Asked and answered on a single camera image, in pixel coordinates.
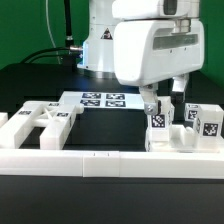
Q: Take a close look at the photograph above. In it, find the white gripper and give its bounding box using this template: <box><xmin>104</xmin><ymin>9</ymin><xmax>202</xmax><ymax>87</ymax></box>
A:
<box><xmin>114</xmin><ymin>20</ymin><xmax>204</xmax><ymax>116</ymax></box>

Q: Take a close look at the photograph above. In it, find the white chair seat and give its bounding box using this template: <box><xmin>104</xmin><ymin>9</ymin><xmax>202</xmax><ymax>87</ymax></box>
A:
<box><xmin>145</xmin><ymin>125</ymin><xmax>224</xmax><ymax>153</ymax></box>

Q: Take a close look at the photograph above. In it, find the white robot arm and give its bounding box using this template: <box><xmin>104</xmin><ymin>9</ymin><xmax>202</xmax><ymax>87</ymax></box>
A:
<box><xmin>78</xmin><ymin>0</ymin><xmax>204</xmax><ymax>115</ymax></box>

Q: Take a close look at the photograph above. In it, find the white marker sheet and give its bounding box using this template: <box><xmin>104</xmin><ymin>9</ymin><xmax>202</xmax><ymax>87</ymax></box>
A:
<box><xmin>59</xmin><ymin>91</ymin><xmax>144</xmax><ymax>110</ymax></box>

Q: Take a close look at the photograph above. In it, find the white part at left edge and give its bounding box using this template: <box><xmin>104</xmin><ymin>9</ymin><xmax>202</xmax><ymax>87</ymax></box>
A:
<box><xmin>0</xmin><ymin>112</ymin><xmax>8</xmax><ymax>128</ymax></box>

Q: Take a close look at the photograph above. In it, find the white U-shaped fence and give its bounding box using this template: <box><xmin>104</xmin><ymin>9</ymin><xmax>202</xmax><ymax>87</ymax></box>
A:
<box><xmin>0</xmin><ymin>138</ymin><xmax>224</xmax><ymax>179</ymax></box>

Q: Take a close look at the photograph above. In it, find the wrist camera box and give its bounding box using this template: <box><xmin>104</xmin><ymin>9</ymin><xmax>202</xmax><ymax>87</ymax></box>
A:
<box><xmin>112</xmin><ymin>0</ymin><xmax>200</xmax><ymax>20</ymax></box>

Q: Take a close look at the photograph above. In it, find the black cable bundle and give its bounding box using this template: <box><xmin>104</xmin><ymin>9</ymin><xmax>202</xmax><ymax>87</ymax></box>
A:
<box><xmin>20</xmin><ymin>0</ymin><xmax>84</xmax><ymax>65</ymax></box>

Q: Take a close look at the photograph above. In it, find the white chair back frame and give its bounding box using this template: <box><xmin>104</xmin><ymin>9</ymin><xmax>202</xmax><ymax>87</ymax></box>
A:
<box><xmin>0</xmin><ymin>101</ymin><xmax>84</xmax><ymax>150</ymax></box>

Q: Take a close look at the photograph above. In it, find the thin white cable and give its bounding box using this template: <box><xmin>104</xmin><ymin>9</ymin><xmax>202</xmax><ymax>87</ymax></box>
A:
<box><xmin>45</xmin><ymin>0</ymin><xmax>63</xmax><ymax>64</ymax></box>

